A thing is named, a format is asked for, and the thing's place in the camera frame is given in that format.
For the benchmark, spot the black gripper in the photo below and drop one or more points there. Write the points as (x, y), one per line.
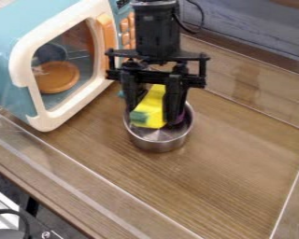
(158, 47)

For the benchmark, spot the yellow toy banana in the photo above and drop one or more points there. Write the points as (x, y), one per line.
(147, 115)

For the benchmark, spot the silver metal pot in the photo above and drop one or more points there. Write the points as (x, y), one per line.
(164, 139)

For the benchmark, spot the purple toy eggplant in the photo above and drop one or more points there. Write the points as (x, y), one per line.
(179, 119)

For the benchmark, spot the orange plate in microwave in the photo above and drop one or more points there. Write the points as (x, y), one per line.
(56, 76)

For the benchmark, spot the blue toy microwave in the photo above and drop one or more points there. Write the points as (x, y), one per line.
(57, 30)

